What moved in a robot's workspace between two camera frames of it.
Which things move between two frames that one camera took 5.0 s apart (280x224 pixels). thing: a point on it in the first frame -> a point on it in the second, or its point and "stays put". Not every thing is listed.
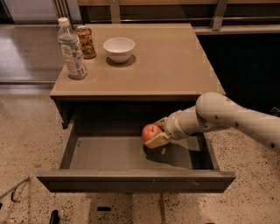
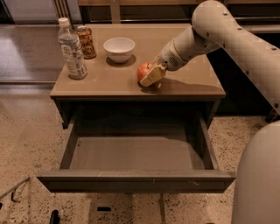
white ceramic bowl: x=119 y=49 stays put
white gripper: x=172 y=127 -> x=168 y=59
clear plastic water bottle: x=72 y=51 stays put
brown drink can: x=86 y=40 stays put
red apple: x=150 y=131 -> x=143 y=69
